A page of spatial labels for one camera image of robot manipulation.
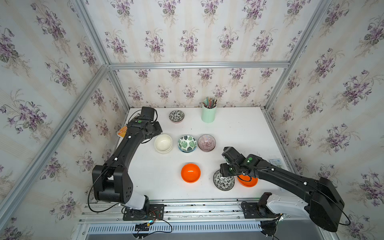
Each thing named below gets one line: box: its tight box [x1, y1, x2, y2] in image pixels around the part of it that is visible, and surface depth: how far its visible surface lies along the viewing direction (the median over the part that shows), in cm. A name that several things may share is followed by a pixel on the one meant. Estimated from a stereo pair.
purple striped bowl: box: [197, 134, 217, 152], surface depth 97 cm
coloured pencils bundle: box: [202, 96, 218, 109], surface depth 106 cm
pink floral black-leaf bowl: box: [168, 110, 185, 124], surface depth 113 cm
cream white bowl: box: [154, 134, 173, 154], surface depth 93 cm
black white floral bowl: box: [213, 169, 235, 192], surface depth 83 cm
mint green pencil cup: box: [201, 102, 217, 123], surface depth 106 cm
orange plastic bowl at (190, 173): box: [180, 163, 201, 184], surface depth 85 cm
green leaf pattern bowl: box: [177, 135, 198, 153], surface depth 97 cm
